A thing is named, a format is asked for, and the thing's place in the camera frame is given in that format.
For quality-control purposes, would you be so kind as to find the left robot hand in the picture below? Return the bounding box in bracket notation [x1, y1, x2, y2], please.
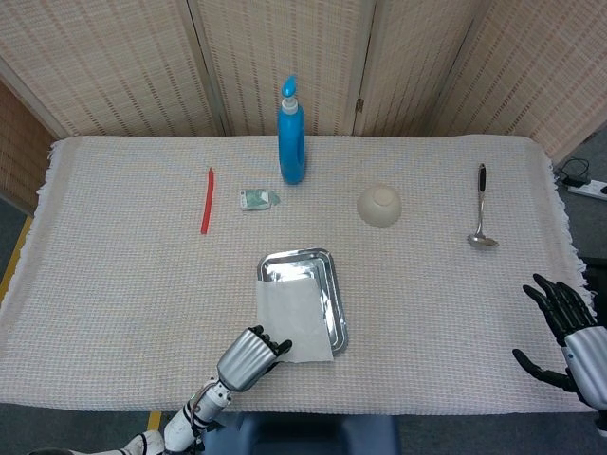
[215, 324, 293, 393]

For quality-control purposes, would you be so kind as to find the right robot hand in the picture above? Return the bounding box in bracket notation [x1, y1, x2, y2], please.
[511, 273, 607, 410]

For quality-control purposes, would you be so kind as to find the white paper towel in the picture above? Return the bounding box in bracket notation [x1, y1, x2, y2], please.
[255, 277, 336, 366]

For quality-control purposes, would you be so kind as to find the silver metal tray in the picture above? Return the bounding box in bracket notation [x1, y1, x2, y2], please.
[256, 246, 350, 358]

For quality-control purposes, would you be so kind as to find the white woven tablecloth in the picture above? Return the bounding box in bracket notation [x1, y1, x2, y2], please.
[0, 134, 596, 416]

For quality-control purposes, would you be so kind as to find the white power strip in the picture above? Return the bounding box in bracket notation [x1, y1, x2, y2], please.
[566, 179, 607, 199]

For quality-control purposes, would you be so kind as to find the small green white packet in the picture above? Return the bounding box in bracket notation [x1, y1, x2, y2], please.
[238, 188, 282, 212]

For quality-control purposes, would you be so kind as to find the red plastic strip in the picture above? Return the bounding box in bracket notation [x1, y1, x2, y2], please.
[199, 166, 215, 235]

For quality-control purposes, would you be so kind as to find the cream ceramic bowl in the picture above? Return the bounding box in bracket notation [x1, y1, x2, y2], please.
[356, 183, 402, 229]

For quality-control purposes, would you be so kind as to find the blue pump bottle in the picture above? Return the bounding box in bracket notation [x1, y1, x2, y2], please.
[278, 74, 306, 186]

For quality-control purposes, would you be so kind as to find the woven folding screen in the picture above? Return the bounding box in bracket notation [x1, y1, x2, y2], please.
[0, 0, 607, 200]

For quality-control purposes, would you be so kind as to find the metal ladle black handle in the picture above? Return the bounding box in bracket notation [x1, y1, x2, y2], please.
[467, 163, 500, 248]

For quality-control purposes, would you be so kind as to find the black cable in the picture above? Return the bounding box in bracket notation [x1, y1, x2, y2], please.
[555, 156, 592, 188]

